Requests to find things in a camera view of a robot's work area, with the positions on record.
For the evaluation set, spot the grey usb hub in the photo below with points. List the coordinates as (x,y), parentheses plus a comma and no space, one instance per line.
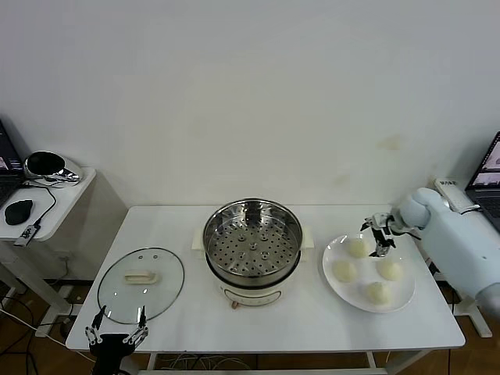
(27,234)

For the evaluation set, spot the white steamed baozi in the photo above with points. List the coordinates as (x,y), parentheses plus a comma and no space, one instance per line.
(390,270)
(344,270)
(359,248)
(378,293)

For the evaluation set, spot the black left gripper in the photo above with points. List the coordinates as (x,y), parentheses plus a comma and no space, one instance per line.
(111,343)

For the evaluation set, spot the perforated stainless steamer basket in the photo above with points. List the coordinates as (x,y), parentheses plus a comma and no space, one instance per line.
(218,234)

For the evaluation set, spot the cream electric cooking pot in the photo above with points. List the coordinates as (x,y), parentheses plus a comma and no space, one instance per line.
(254,293)

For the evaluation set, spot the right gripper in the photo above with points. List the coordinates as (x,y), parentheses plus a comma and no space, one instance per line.
(384,224)

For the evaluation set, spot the dark laptop beside mouse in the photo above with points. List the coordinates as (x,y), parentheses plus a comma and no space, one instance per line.
(8,183)

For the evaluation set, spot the black computer mouse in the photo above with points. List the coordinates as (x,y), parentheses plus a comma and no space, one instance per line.
(18,212)

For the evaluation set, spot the white round plate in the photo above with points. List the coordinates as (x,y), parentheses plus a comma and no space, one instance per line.
(351,297)

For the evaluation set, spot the chrome headset with black visor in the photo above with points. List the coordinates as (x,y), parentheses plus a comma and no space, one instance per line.
(70,172)

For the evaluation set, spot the white side table with headset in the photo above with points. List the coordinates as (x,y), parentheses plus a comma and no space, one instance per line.
(74,191)

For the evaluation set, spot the white work table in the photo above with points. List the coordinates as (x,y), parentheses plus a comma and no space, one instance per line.
(187,312)

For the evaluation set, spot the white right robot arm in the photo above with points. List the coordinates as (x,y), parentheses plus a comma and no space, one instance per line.
(449,242)

